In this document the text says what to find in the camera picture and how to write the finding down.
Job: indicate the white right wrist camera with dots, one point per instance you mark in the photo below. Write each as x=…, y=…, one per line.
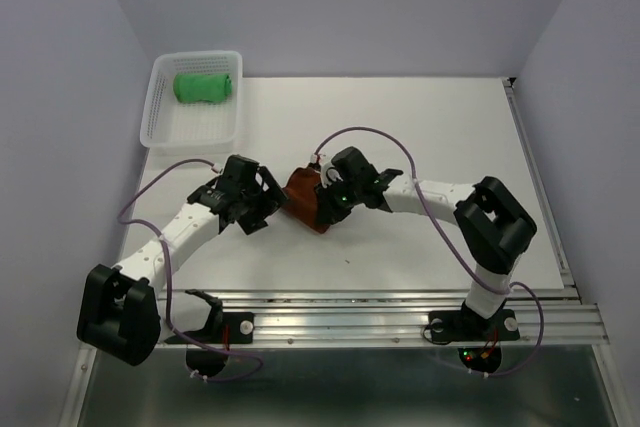
x=328, y=173

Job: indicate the aluminium mounting rail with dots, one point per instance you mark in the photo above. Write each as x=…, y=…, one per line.
x=380, y=319

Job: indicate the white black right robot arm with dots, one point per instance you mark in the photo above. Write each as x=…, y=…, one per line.
x=496, y=228

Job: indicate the green microfiber towel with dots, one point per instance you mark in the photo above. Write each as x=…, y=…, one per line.
x=208, y=88

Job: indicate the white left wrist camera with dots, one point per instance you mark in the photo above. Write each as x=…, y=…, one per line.
x=217, y=167

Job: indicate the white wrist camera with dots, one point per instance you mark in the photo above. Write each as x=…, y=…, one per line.
x=217, y=167
x=328, y=173

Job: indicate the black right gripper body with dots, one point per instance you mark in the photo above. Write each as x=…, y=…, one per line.
x=337, y=199

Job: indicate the white perforated plastic basket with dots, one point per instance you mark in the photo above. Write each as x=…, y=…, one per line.
x=197, y=127

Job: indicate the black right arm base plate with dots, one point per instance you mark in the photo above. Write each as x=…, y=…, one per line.
x=464, y=325

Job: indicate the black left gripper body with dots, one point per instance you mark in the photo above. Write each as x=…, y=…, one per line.
x=253, y=211

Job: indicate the brown microfiber towel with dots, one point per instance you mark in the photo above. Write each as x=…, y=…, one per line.
x=302, y=201

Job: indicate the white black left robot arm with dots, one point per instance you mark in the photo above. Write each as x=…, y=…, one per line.
x=120, y=313

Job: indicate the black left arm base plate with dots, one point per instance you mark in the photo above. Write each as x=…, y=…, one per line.
x=203, y=317

